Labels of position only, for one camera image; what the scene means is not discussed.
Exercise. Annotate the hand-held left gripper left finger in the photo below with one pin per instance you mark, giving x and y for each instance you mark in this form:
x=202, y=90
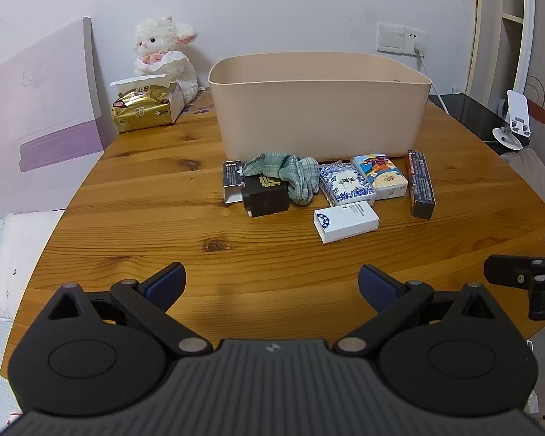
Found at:
x=167, y=282

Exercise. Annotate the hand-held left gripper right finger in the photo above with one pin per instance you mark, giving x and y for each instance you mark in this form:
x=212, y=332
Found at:
x=378, y=287

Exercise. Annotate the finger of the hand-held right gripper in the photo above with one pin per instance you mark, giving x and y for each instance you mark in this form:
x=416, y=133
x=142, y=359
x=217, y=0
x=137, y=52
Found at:
x=508, y=270

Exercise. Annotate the grey cushion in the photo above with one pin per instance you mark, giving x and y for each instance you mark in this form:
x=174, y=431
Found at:
x=529, y=175

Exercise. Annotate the white box with blue emblem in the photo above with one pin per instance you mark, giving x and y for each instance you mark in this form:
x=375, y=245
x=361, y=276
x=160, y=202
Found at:
x=347, y=220

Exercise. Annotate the blue and white tissue pack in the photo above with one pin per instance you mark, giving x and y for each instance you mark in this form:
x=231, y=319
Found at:
x=345, y=185

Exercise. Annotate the long dark box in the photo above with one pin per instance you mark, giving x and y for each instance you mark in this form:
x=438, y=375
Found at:
x=420, y=186

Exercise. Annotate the colourful cartoon tissue pack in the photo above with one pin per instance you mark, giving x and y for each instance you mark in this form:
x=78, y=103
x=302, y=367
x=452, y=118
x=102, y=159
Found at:
x=381, y=175

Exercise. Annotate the small black sliding box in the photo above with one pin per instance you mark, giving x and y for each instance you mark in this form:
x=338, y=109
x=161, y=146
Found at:
x=231, y=175

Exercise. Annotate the white phone stand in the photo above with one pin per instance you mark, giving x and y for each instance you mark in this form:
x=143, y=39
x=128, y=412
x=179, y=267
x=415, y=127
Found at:
x=517, y=111

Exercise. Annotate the black box with gold print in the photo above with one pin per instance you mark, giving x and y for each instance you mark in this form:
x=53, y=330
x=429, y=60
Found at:
x=265, y=195

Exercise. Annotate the green checked cloth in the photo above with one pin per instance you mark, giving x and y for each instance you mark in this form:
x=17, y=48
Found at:
x=299, y=177

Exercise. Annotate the black side table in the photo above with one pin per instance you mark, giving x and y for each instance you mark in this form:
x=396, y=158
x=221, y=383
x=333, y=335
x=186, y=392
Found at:
x=472, y=116

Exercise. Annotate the gold tissue packet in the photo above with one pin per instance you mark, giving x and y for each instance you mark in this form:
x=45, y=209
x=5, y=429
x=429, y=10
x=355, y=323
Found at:
x=141, y=113

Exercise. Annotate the gold tissue pack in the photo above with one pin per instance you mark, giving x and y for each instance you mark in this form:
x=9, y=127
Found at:
x=176, y=100

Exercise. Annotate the beige plastic storage bin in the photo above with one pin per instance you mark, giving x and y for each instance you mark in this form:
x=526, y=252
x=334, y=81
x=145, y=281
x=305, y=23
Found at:
x=318, y=113

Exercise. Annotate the light wooden shelf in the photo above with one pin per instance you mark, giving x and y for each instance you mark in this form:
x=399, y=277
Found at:
x=495, y=22

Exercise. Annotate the white plush lamb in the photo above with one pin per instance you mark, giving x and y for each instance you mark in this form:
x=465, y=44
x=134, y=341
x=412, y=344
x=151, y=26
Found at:
x=163, y=38

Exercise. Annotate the white wall socket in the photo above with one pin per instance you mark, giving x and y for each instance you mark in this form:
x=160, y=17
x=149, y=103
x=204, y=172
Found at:
x=413, y=36

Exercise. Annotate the white wall switch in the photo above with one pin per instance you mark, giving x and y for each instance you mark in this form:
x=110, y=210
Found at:
x=389, y=37

